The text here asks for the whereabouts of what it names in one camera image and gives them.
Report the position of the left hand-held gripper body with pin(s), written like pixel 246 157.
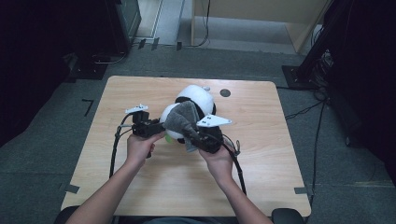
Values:
pixel 143 127

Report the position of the grey tape piece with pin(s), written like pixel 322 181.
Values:
pixel 72 188
pixel 300 190

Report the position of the light wooden cabinet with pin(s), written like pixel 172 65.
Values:
pixel 249 9

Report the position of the round black table grommet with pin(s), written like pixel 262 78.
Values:
pixel 225 92

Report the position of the black metal stand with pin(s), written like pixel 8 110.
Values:
pixel 314 53

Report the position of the dark curtain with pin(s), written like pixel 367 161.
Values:
pixel 37 62
pixel 367 77

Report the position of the person's left hand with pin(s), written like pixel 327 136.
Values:
pixel 141 149

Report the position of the dark monitor on stand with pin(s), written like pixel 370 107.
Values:
pixel 124 25

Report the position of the person's right hand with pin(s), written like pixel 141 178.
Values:
pixel 221 165

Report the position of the black angled floor tape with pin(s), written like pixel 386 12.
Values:
pixel 89 104

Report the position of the grey cloth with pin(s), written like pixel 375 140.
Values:
pixel 182 119

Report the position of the person's dark clothing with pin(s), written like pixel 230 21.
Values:
pixel 180 221

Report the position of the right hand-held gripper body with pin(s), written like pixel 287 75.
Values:
pixel 208 140

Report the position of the dark floor tape strip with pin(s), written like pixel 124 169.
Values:
pixel 142 43
pixel 155 43
pixel 179 45

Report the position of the black chair armrest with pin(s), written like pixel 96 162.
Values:
pixel 288 217
pixel 63 216

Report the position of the black and white panda plush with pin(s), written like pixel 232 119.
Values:
pixel 196 96

